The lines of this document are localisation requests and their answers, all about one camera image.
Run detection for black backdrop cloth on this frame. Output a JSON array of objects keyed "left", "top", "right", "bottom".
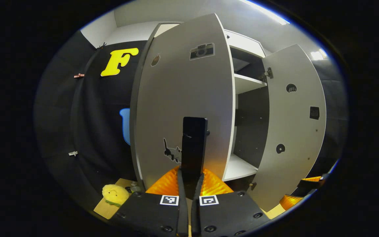
[{"left": 35, "top": 30, "right": 348, "bottom": 211}]

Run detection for white cabinet top flap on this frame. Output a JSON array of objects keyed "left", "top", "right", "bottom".
[{"left": 224, "top": 30, "right": 266, "bottom": 58}]

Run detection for cabinet door with camera sticker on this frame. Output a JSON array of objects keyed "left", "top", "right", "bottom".
[{"left": 134, "top": 13, "right": 236, "bottom": 192}]

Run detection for yellow plush toy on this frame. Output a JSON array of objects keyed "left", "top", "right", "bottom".
[{"left": 102, "top": 184, "right": 131, "bottom": 207}]

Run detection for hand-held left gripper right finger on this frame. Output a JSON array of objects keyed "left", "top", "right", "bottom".
[{"left": 191, "top": 168, "right": 271, "bottom": 237}]

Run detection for black door handle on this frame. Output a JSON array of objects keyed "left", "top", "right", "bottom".
[{"left": 180, "top": 117, "right": 209, "bottom": 198}]

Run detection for cabinet door with headphone sticker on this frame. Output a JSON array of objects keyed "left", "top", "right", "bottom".
[{"left": 247, "top": 44, "right": 327, "bottom": 212}]

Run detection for white cabinet shelf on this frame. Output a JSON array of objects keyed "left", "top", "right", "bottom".
[
  {"left": 224, "top": 154, "right": 259, "bottom": 182},
  {"left": 234, "top": 73, "right": 268, "bottom": 94}
]

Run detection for ceiling light panel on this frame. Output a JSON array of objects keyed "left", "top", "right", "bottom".
[{"left": 310, "top": 49, "right": 328, "bottom": 61}]

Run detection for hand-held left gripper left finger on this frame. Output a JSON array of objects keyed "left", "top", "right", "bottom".
[{"left": 110, "top": 166, "right": 189, "bottom": 237}]

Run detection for white double-door shoe cabinet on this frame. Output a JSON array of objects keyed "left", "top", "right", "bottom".
[{"left": 130, "top": 21, "right": 272, "bottom": 192}]

